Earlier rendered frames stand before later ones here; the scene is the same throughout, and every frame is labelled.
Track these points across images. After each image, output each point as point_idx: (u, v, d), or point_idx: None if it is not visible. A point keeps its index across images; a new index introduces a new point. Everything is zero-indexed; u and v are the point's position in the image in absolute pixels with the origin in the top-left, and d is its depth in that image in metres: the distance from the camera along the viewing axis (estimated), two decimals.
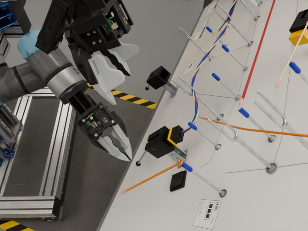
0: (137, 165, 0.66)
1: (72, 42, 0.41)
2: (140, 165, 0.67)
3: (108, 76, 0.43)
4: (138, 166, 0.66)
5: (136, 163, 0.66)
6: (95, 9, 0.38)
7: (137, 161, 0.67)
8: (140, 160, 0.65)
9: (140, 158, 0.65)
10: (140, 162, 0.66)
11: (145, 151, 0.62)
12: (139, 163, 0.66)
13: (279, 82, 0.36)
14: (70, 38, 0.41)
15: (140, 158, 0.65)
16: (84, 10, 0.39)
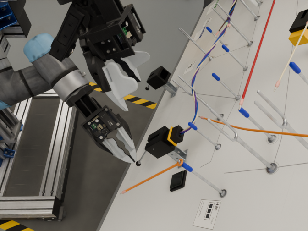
0: (137, 165, 0.66)
1: (86, 50, 0.42)
2: (140, 165, 0.67)
3: (121, 84, 0.44)
4: (138, 166, 0.66)
5: (136, 163, 0.66)
6: (110, 19, 0.39)
7: (137, 161, 0.67)
8: (140, 160, 0.65)
9: (140, 158, 0.65)
10: (140, 162, 0.66)
11: (145, 151, 0.62)
12: (139, 163, 0.66)
13: (279, 82, 0.36)
14: (85, 47, 0.42)
15: (140, 158, 0.65)
16: (99, 20, 0.40)
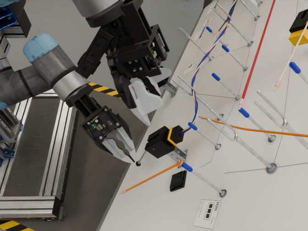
0: (137, 165, 0.66)
1: (113, 69, 0.44)
2: (140, 165, 0.67)
3: (146, 101, 0.45)
4: (138, 166, 0.66)
5: (136, 163, 0.66)
6: (139, 41, 0.40)
7: (137, 161, 0.67)
8: (140, 160, 0.65)
9: (140, 158, 0.65)
10: (140, 162, 0.66)
11: (145, 151, 0.62)
12: (139, 163, 0.66)
13: (279, 82, 0.36)
14: (112, 66, 0.43)
15: (140, 158, 0.65)
16: (128, 41, 0.41)
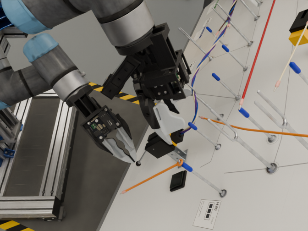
0: (137, 165, 0.66)
1: (139, 92, 0.46)
2: (140, 165, 0.67)
3: (169, 122, 0.47)
4: (138, 166, 0.66)
5: (136, 163, 0.66)
6: (165, 67, 0.42)
7: (137, 161, 0.67)
8: (140, 160, 0.65)
9: (140, 158, 0.65)
10: (140, 162, 0.66)
11: (145, 151, 0.62)
12: (139, 163, 0.66)
13: (279, 82, 0.36)
14: (138, 90, 0.45)
15: (140, 158, 0.65)
16: (154, 67, 0.43)
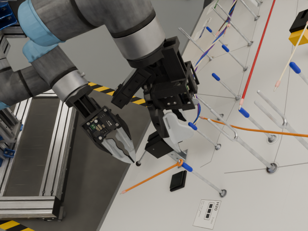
0: (137, 165, 0.66)
1: (149, 102, 0.47)
2: (140, 165, 0.67)
3: (178, 131, 0.49)
4: (138, 166, 0.66)
5: (136, 163, 0.66)
6: (175, 79, 0.44)
7: (137, 161, 0.67)
8: (140, 160, 0.65)
9: (140, 158, 0.65)
10: (140, 162, 0.66)
11: (145, 151, 0.62)
12: (139, 163, 0.66)
13: (279, 82, 0.36)
14: (148, 100, 0.46)
15: (140, 158, 0.65)
16: (164, 78, 0.45)
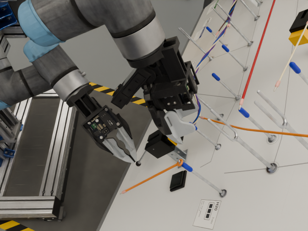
0: (137, 165, 0.66)
1: (149, 102, 0.47)
2: (140, 165, 0.67)
3: (180, 127, 0.50)
4: (138, 166, 0.66)
5: (136, 163, 0.66)
6: (175, 79, 0.44)
7: (137, 161, 0.67)
8: (140, 160, 0.65)
9: (140, 158, 0.65)
10: (140, 162, 0.66)
11: (145, 151, 0.62)
12: (139, 163, 0.66)
13: (279, 82, 0.36)
14: (148, 100, 0.46)
15: (140, 158, 0.65)
16: (164, 78, 0.45)
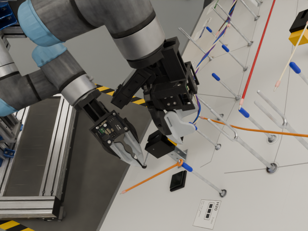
0: (143, 167, 0.66)
1: (149, 103, 0.47)
2: (145, 167, 0.67)
3: (180, 128, 0.50)
4: (144, 168, 0.67)
5: (141, 166, 0.67)
6: (175, 79, 0.44)
7: None
8: (145, 162, 0.65)
9: (145, 160, 0.65)
10: (146, 164, 0.67)
11: (147, 153, 0.62)
12: (145, 166, 0.66)
13: (279, 82, 0.36)
14: (148, 100, 0.46)
15: (145, 160, 0.65)
16: (164, 79, 0.45)
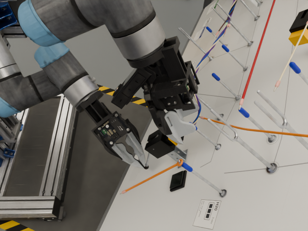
0: (145, 168, 0.66)
1: (149, 102, 0.47)
2: (147, 168, 0.67)
3: (180, 128, 0.50)
4: (145, 168, 0.67)
5: (144, 167, 0.67)
6: (175, 79, 0.44)
7: None
8: (146, 162, 0.65)
9: (146, 161, 0.65)
10: (148, 165, 0.67)
11: (148, 153, 0.62)
12: (146, 166, 0.66)
13: (279, 82, 0.36)
14: (149, 100, 0.46)
15: (146, 161, 0.65)
16: (164, 78, 0.44)
